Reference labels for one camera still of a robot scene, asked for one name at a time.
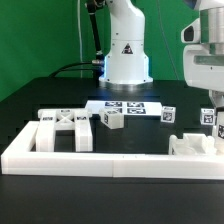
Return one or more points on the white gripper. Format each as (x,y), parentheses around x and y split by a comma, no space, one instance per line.
(205,71)

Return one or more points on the white chair seat part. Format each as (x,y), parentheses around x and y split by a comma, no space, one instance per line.
(194,144)

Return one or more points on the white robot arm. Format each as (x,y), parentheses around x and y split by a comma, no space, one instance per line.
(126,66)

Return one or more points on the white chair back part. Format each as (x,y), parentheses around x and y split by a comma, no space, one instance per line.
(66,119)

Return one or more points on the white tag sheet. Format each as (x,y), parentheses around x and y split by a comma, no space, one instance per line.
(126,107)

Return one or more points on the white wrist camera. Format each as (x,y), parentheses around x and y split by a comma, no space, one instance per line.
(192,33)

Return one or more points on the white U-shaped fence frame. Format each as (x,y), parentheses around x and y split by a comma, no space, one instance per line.
(20,159)

